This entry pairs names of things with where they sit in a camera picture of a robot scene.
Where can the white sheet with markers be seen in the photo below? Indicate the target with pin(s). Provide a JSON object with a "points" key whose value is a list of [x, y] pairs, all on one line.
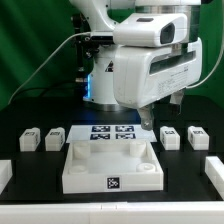
{"points": [[109, 132]]}

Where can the white left fence block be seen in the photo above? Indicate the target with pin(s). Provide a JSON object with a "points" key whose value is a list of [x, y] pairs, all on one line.
{"points": [[5, 173]]}

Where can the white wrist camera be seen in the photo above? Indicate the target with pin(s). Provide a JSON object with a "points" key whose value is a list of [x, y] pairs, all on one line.
{"points": [[151, 30]]}

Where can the white right fence block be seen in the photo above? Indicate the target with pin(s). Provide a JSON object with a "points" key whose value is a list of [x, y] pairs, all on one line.
{"points": [[214, 169]]}

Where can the white square tabletop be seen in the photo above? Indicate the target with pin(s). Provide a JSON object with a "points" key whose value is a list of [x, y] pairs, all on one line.
{"points": [[111, 166]]}

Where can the white front fence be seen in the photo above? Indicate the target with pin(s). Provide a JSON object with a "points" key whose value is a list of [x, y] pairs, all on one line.
{"points": [[115, 213]]}

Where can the white fence block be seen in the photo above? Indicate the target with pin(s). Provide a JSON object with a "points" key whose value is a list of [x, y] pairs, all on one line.
{"points": [[5, 173], [214, 169]]}

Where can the black camera on stand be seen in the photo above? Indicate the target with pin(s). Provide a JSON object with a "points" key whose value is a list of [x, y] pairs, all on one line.
{"points": [[81, 43]]}

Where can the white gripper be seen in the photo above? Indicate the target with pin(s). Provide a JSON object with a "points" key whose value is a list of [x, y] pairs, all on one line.
{"points": [[144, 75]]}

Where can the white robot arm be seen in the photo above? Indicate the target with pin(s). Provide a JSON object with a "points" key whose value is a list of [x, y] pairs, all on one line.
{"points": [[104, 15]]}

